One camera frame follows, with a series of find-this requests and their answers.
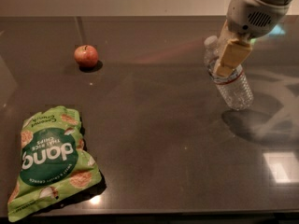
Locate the clear plastic water bottle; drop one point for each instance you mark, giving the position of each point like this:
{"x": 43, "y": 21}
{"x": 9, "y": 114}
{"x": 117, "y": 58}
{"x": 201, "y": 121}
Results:
{"x": 234, "y": 89}

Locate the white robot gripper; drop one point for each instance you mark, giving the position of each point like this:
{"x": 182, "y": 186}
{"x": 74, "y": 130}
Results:
{"x": 251, "y": 16}

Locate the red apple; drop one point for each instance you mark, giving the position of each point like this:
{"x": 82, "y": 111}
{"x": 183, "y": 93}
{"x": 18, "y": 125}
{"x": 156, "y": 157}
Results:
{"x": 86, "y": 56}

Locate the green rice chips bag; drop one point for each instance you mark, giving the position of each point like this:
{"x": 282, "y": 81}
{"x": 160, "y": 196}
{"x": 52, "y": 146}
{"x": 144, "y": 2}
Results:
{"x": 54, "y": 164}

